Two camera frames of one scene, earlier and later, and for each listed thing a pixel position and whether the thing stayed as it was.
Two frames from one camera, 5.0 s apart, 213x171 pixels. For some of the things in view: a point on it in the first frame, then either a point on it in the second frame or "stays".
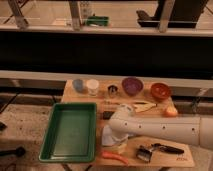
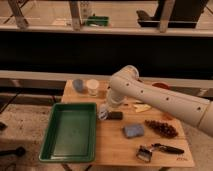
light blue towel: [107, 138] → [102, 112]
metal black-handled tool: [145, 152] stays
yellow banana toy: [143, 106] stays
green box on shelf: [97, 20] stays
